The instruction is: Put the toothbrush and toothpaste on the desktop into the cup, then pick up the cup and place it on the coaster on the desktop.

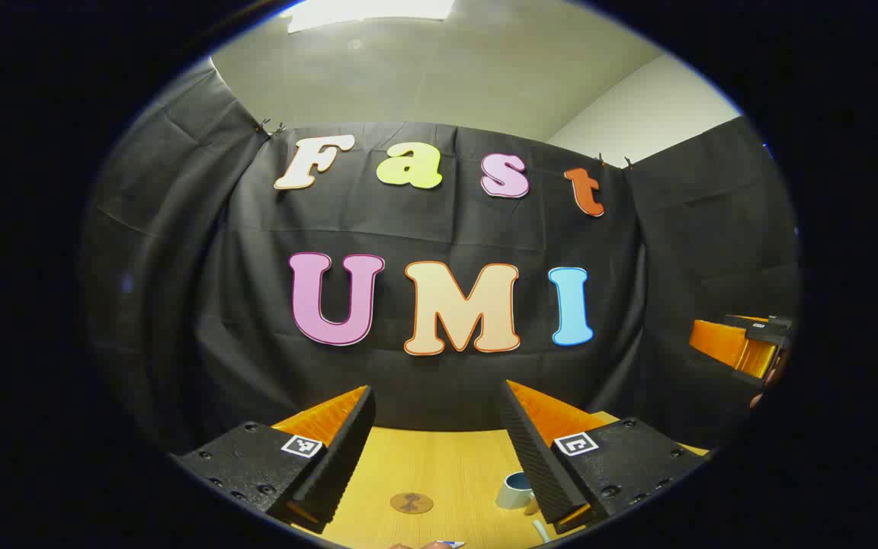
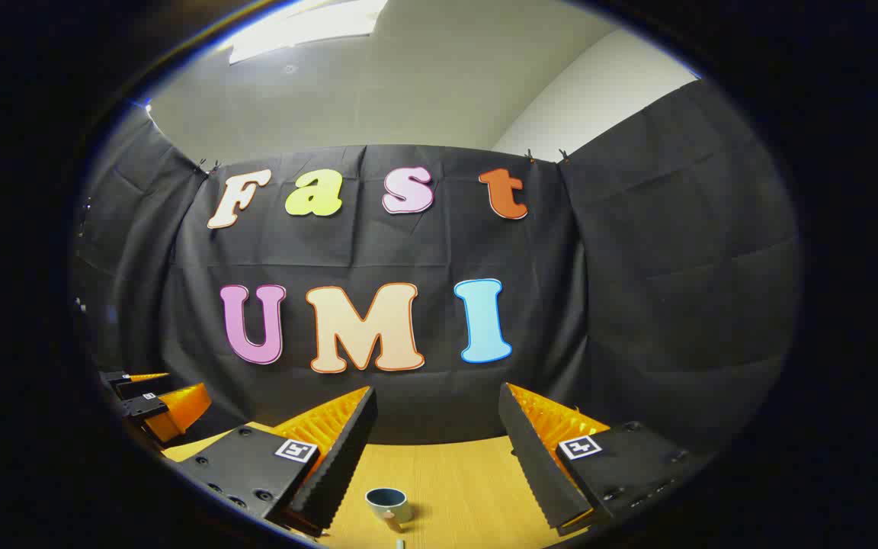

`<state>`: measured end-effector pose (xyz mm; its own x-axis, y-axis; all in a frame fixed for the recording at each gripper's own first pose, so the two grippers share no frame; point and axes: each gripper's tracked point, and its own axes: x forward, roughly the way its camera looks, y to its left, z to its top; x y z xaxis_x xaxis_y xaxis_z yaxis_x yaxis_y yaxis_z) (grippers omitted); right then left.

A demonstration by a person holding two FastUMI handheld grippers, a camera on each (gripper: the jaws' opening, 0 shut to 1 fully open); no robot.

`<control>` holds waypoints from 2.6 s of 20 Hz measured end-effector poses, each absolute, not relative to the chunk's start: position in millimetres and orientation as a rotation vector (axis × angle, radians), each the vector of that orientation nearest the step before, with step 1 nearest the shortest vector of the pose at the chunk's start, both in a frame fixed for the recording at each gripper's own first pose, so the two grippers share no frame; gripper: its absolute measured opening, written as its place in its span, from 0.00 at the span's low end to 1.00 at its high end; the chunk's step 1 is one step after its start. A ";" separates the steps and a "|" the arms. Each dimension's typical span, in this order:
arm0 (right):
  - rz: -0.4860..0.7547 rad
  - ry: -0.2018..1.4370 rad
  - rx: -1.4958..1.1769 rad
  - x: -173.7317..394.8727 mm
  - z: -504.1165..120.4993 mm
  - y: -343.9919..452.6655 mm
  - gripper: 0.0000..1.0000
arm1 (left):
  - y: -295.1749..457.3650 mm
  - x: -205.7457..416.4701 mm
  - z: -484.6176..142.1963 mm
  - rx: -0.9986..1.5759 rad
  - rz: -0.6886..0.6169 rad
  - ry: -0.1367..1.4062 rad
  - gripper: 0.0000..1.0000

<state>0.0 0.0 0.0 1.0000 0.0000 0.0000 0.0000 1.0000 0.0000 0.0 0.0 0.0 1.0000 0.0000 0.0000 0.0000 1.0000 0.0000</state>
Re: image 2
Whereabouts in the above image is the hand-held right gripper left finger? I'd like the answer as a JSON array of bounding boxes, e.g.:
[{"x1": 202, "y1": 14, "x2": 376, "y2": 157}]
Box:
[{"x1": 178, "y1": 385, "x2": 379, "y2": 536}]

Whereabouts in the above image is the grey cup with wooden handle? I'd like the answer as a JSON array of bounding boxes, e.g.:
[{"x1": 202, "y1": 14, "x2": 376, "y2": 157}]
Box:
[{"x1": 365, "y1": 488, "x2": 415, "y2": 528}]

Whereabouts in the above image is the black backdrop cloth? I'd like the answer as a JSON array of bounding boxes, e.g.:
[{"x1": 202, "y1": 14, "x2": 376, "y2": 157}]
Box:
[{"x1": 69, "y1": 76, "x2": 802, "y2": 451}]

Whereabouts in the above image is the wooden desktop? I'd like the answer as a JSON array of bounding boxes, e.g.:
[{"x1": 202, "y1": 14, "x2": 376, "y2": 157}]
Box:
[{"x1": 161, "y1": 422, "x2": 592, "y2": 549}]

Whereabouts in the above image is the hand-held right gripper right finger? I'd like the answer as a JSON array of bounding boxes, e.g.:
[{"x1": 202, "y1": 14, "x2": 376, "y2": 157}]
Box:
[{"x1": 498, "y1": 382, "x2": 711, "y2": 534}]

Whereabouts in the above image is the ceiling light panel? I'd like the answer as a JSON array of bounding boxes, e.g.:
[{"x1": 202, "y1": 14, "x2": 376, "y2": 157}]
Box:
[{"x1": 227, "y1": 0, "x2": 388, "y2": 66}]

